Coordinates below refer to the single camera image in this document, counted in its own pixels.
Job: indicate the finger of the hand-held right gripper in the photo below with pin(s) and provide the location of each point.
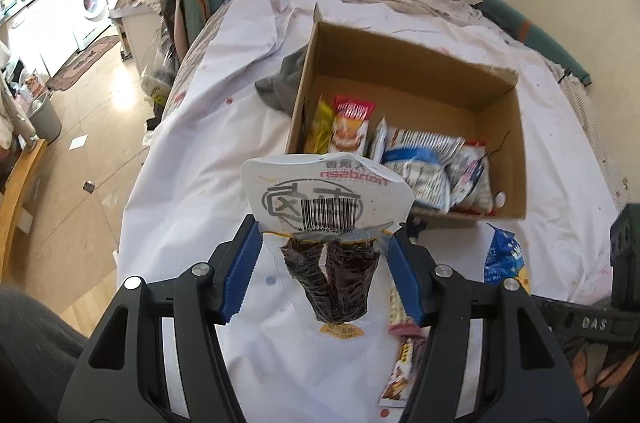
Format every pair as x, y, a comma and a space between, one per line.
627, 253

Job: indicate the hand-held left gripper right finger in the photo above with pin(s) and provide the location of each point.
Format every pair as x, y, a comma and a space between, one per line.
407, 278

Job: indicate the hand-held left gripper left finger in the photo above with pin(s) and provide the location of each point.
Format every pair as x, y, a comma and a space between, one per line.
242, 273

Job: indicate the white packet with dark jerky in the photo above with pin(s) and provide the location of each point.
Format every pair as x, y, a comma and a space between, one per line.
325, 203

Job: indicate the blue and white snack packet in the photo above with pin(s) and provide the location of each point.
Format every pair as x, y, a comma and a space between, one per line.
425, 168

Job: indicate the small white snack packet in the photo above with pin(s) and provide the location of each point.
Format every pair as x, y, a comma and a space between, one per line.
377, 143

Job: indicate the yellow snack bag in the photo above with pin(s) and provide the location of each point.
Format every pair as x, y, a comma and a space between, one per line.
319, 125

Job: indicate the brown cardboard box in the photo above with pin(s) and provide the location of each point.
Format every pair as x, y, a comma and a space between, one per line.
425, 88

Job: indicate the person's right hand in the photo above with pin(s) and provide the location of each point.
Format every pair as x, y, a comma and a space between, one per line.
590, 365

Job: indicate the pink wafer bar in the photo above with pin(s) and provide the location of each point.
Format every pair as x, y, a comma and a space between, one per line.
400, 313

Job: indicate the long brown chocolate bar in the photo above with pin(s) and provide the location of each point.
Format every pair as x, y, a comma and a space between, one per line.
400, 373

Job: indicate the blue cartoon snack packet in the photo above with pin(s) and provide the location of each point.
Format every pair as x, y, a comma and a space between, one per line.
505, 260

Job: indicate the white bed sheet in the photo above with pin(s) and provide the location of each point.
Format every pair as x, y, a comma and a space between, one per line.
200, 153

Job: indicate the floral quilt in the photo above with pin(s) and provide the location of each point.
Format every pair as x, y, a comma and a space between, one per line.
595, 118

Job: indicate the small dark floor object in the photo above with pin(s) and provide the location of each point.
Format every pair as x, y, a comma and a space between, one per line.
89, 187

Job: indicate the grey cloth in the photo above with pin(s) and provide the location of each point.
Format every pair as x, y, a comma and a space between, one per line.
280, 83

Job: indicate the white paper sheet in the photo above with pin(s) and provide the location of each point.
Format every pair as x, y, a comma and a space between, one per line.
80, 142

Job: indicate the clear plastic bag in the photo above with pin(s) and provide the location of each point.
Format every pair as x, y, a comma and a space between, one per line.
157, 78

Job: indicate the person's grey trouser leg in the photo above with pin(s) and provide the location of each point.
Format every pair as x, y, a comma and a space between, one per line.
35, 353

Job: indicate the wooden chair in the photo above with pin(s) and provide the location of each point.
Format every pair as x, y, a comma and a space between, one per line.
22, 203

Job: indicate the teal pillow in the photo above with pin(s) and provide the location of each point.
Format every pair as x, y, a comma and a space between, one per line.
535, 35

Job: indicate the grey trash bin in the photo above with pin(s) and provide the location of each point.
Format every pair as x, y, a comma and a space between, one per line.
45, 118

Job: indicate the white cabinet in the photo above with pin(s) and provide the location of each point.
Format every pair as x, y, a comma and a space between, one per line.
140, 33

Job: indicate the brown floor mat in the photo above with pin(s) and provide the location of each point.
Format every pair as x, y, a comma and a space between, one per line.
82, 63

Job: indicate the white washing machine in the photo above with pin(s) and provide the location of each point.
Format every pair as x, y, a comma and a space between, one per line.
92, 10

